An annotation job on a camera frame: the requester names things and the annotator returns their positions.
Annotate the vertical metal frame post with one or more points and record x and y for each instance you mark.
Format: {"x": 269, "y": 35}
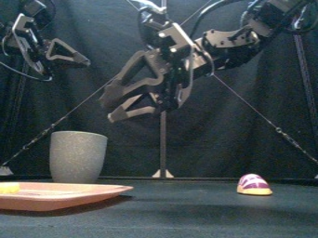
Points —
{"x": 163, "y": 145}

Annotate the purple yellow toy fries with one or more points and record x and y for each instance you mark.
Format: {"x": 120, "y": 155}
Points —
{"x": 253, "y": 185}

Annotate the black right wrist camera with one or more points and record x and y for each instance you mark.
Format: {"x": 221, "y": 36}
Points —
{"x": 154, "y": 18}

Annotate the pink plate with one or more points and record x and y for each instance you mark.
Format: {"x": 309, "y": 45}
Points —
{"x": 62, "y": 193}

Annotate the yellow toy food piece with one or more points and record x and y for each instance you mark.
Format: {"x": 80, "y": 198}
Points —
{"x": 8, "y": 187}

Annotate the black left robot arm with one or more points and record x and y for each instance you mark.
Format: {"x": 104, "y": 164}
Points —
{"x": 35, "y": 10}

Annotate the dark side frame post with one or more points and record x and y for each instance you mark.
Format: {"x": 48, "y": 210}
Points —
{"x": 305, "y": 83}

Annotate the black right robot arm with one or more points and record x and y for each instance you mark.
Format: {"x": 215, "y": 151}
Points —
{"x": 243, "y": 37}

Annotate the grey speckled cup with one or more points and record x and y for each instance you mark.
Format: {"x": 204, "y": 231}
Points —
{"x": 76, "y": 156}

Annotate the black cloth backdrop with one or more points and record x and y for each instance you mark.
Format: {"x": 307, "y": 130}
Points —
{"x": 231, "y": 136}

